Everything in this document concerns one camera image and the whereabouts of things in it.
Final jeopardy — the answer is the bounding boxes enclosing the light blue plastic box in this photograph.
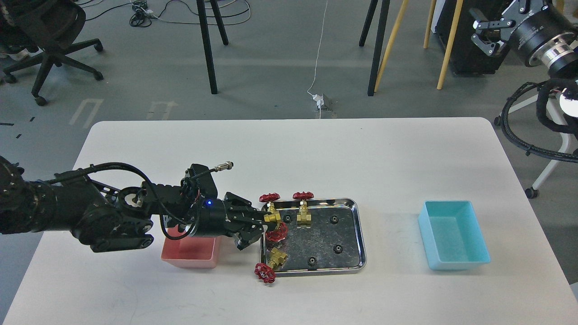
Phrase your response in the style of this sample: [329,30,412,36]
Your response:
[418,201,491,271]

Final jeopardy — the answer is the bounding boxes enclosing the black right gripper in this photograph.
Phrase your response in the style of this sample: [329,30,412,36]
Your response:
[469,0,574,68]

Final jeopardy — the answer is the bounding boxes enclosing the black cables on floor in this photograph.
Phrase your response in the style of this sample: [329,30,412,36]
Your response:
[75,0,252,28]

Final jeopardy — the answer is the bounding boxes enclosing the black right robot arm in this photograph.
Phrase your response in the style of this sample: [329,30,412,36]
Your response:
[469,0,578,163]

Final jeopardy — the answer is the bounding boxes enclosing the wooden and black easel legs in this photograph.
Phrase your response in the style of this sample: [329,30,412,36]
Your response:
[359,0,464,97]

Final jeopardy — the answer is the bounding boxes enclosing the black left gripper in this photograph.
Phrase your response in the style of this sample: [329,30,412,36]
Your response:
[188,192,272,251]

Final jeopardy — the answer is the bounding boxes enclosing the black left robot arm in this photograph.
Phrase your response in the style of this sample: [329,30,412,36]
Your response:
[0,157,277,252]

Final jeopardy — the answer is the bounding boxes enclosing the silver metal tray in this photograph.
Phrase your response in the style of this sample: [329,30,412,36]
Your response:
[260,198,367,276]

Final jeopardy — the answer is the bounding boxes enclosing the black tripod stand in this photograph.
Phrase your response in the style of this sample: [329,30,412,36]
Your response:
[196,0,229,94]

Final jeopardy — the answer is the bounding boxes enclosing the brass valve bottom left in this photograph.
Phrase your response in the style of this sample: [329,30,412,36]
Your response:
[254,248,288,283]

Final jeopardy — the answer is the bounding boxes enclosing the brass valve upright middle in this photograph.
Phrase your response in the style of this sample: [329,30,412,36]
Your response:
[293,191,314,228]

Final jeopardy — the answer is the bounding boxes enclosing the black cabinet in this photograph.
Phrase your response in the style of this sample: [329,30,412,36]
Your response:
[432,0,510,75]

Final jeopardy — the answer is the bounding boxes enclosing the white charger with cable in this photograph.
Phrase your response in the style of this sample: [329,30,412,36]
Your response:
[306,0,329,119]

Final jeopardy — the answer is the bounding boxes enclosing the white chair frame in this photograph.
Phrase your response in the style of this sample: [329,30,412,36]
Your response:
[494,77,578,199]

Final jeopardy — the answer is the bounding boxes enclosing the brass valve far left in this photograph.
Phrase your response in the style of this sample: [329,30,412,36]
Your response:
[259,193,282,224]

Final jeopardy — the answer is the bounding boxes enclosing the pink plastic box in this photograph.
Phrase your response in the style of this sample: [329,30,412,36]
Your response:
[160,237,222,268]

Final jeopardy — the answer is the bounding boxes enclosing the small black gear bottom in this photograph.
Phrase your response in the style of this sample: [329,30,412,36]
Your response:
[307,257,317,269]

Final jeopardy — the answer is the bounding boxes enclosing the black office chair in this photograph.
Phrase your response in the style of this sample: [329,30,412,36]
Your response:
[1,0,103,106]

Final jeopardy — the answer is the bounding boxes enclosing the brass valve red wheel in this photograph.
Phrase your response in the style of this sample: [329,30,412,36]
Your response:
[265,223,289,242]

